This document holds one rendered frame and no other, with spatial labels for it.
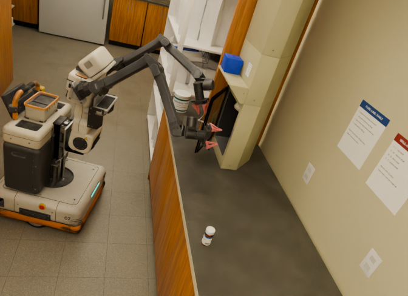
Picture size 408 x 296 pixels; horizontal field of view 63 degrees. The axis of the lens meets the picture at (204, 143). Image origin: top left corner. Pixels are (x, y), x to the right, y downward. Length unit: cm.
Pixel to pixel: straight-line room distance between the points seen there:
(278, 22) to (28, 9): 573
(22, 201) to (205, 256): 158
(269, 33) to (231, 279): 122
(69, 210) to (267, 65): 171
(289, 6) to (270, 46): 21
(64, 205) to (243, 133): 141
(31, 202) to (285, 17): 209
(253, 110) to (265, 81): 18
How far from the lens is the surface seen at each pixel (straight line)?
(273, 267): 172
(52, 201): 270
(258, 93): 196
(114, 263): 270
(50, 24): 693
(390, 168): 163
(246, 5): 218
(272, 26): 185
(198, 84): 207
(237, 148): 212
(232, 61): 206
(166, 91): 192
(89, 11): 676
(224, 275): 158
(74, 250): 276
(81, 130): 245
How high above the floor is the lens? 212
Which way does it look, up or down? 30 degrees down
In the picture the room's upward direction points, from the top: 18 degrees clockwise
